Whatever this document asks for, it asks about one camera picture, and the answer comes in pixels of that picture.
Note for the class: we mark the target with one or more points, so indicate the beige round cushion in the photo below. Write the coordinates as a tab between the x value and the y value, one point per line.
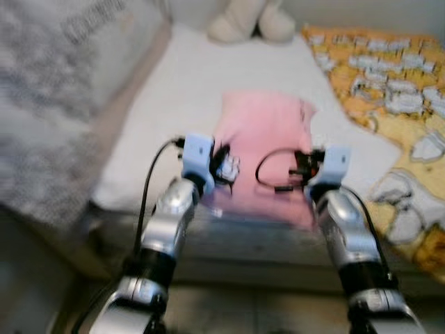
233	21
278	21

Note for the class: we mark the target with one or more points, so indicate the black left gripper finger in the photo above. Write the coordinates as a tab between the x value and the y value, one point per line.
224	149
231	170

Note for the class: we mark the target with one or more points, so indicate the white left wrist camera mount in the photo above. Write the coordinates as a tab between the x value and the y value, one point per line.
197	156

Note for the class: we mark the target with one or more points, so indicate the pink pillow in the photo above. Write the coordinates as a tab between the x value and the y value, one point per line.
264	132

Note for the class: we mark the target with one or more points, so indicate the grey bed base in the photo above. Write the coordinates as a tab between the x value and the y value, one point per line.
264	250

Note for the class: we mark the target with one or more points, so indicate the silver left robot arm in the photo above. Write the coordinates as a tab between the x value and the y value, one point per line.
167	216

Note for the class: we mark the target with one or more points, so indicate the beige long bolster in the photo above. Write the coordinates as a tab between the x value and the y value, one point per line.
128	118

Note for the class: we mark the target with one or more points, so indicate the yellow cartoon egg blanket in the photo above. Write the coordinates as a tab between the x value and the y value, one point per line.
389	83

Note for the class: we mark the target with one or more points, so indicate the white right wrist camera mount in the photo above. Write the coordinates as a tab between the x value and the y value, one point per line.
336	165

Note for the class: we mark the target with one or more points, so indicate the white quilted mattress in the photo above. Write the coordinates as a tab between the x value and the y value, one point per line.
181	83

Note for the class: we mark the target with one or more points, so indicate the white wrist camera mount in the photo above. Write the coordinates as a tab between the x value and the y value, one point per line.
197	156
336	165

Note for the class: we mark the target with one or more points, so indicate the grey printed headboard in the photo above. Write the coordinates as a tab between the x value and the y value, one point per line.
42	104

